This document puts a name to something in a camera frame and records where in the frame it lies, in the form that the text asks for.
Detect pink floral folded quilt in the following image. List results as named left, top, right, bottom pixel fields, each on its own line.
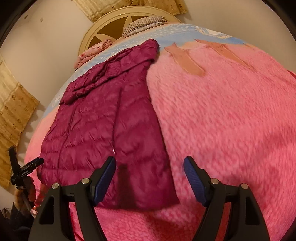
left=74, top=39, right=113, bottom=69

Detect magenta puffer jacket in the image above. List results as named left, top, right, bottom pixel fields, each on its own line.
left=37, top=39, right=179, bottom=211

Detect cream wooden headboard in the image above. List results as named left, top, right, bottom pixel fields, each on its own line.
left=78, top=6, right=180, bottom=54

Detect beige floral curtain at left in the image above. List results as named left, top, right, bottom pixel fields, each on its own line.
left=0, top=58, right=39, bottom=189

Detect blue pink printed bed blanket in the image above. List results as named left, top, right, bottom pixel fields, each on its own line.
left=25, top=24, right=295, bottom=240

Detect person's left hand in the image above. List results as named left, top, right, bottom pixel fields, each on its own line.
left=14, top=176, right=36, bottom=216

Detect striped pillow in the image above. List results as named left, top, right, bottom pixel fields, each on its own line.
left=122, top=16, right=167, bottom=37

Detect beige floral curtain behind bed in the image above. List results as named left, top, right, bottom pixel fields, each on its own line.
left=71, top=0, right=188, bottom=23

